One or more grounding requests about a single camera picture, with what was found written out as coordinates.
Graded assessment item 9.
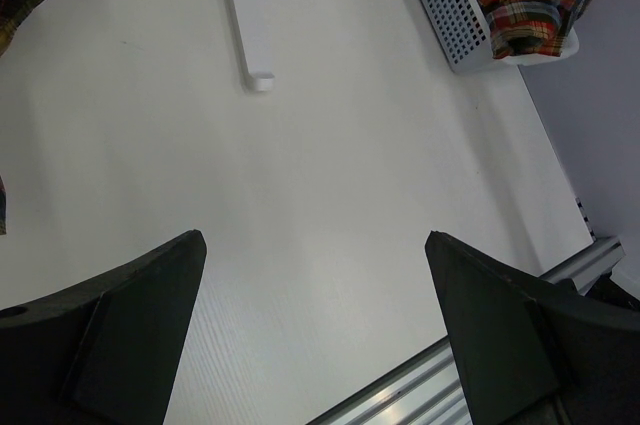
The white plastic basket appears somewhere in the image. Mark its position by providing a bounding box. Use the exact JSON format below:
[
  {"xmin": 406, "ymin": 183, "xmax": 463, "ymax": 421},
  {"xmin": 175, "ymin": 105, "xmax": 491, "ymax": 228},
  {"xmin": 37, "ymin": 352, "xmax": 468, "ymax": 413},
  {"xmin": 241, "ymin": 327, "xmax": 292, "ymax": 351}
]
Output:
[{"xmin": 420, "ymin": 0, "xmax": 580, "ymax": 74}]

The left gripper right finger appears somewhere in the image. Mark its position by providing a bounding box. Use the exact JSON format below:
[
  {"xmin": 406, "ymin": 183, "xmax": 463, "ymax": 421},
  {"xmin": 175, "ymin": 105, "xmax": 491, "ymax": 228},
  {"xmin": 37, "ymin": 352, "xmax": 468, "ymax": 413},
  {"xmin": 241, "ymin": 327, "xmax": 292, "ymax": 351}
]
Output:
[{"xmin": 425, "ymin": 231, "xmax": 639, "ymax": 424}]

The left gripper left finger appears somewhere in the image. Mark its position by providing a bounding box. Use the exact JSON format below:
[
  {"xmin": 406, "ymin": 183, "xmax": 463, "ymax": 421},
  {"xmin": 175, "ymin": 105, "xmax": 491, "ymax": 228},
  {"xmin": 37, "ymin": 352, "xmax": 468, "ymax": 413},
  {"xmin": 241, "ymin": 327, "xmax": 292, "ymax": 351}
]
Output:
[{"xmin": 1, "ymin": 230, "xmax": 207, "ymax": 424}]

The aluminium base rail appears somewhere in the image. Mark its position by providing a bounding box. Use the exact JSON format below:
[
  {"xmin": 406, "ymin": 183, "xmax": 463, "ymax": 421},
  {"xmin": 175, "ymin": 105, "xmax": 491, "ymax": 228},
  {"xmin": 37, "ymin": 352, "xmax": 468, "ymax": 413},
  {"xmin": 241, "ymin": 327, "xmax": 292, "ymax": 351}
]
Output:
[{"xmin": 318, "ymin": 231, "xmax": 639, "ymax": 424}]

